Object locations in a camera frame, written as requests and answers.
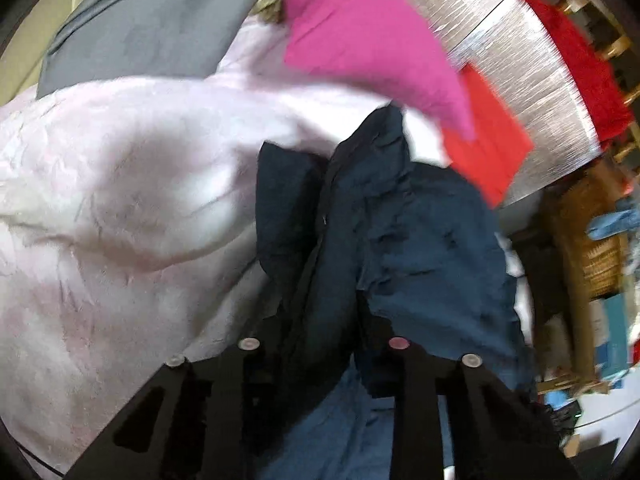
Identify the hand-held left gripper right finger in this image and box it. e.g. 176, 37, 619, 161
360, 310, 583, 480

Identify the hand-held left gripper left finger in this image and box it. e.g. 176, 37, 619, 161
62, 332, 281, 480

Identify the navy blue jacket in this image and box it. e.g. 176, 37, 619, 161
255, 105, 538, 480

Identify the teal box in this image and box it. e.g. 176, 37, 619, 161
602, 292, 633, 376

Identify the wicker basket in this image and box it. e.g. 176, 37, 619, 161
545, 165, 633, 301

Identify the pale pink embossed blanket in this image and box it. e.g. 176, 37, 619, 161
0, 15, 451, 476

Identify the red folded cloth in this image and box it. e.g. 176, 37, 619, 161
440, 62, 535, 210

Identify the light blue cloth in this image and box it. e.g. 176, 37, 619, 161
587, 207, 640, 241

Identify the silver foil mat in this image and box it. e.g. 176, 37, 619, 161
385, 0, 603, 208

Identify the magenta cloth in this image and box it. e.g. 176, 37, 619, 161
272, 0, 476, 141

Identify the dark red cloth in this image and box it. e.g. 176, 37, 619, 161
505, 0, 636, 151

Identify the grey bed sheet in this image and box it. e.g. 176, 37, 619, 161
37, 0, 281, 96

